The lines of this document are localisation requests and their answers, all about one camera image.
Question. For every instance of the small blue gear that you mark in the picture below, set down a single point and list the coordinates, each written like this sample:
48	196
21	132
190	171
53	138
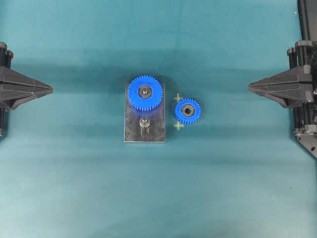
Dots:
187	111

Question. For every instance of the large blue gear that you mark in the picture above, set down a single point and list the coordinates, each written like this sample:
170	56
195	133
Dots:
145	104

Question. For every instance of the steel shaft under large gear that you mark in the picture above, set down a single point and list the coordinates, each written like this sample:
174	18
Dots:
145	92

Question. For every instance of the empty steel shaft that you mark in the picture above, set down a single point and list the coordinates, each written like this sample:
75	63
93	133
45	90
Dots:
144	125

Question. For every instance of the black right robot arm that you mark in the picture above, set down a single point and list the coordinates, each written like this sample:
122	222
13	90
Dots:
307	10

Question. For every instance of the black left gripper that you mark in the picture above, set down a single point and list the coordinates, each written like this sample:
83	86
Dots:
12	80

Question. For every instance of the grey metal base plate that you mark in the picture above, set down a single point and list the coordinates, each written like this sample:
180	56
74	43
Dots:
132	116

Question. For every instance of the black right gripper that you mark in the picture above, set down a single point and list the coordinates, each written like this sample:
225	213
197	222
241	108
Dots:
285	87

